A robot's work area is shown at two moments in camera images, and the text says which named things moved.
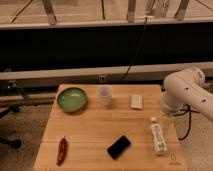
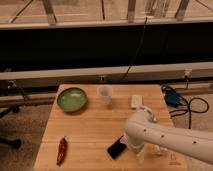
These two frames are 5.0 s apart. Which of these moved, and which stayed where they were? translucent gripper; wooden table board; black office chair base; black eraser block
Moved: translucent gripper
Stayed: wooden table board; black office chair base; black eraser block
